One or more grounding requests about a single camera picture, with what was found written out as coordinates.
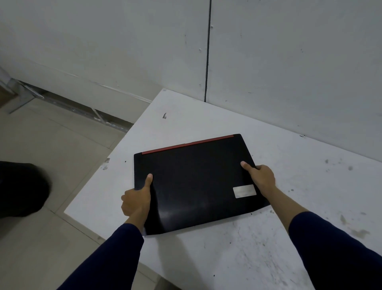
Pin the person's right hand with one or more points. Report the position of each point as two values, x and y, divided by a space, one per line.
263 178

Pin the person's left hand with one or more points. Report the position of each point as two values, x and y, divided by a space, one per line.
136 199

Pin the person's right thumb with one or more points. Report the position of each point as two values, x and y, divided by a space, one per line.
246 167

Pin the person's left thumb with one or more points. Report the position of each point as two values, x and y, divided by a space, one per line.
148 182

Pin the black laptop with red strip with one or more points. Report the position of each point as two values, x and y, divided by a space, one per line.
197 182

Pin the person's left forearm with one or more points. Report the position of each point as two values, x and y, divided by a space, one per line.
113 256

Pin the person's right forearm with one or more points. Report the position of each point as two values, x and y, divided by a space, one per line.
325 239

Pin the metal floor rail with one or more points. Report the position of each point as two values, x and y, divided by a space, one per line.
56 100

